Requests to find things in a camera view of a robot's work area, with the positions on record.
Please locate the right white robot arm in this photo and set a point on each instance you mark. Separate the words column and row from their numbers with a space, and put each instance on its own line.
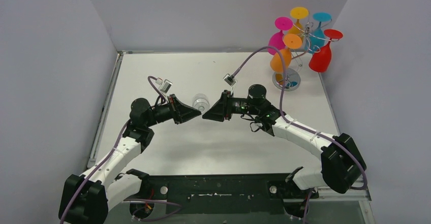
column 341, row 161

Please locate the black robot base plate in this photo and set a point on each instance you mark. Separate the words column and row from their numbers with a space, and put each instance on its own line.
column 226, row 194

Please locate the blue wine glass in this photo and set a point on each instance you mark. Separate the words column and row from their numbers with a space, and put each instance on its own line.
column 317, row 37

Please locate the red wine glass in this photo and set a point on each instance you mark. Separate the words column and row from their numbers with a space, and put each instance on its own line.
column 321, row 59

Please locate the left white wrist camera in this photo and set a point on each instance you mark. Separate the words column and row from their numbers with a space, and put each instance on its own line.
column 164, row 85

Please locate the pink wine glass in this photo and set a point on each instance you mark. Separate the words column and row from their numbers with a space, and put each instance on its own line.
column 282, row 24

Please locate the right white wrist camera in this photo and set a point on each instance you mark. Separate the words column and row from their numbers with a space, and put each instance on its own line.
column 230, row 80

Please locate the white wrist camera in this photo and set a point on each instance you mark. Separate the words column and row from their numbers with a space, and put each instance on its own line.
column 164, row 85
column 230, row 80

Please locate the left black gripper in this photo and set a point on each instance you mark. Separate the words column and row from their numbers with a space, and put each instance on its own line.
column 174, row 106

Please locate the clear wine glass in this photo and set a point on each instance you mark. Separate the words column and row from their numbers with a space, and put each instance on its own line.
column 200, row 102

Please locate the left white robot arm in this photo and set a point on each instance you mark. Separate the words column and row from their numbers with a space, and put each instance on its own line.
column 88, row 198

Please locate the yellow wine glass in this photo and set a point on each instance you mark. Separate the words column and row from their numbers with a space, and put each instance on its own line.
column 298, row 13

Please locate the silver wire glass rack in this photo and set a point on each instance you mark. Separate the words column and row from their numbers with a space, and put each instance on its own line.
column 289, row 79

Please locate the orange wine glass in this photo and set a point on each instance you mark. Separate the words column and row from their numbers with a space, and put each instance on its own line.
column 291, row 41

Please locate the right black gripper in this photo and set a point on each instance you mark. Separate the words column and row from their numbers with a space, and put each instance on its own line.
column 222, row 109

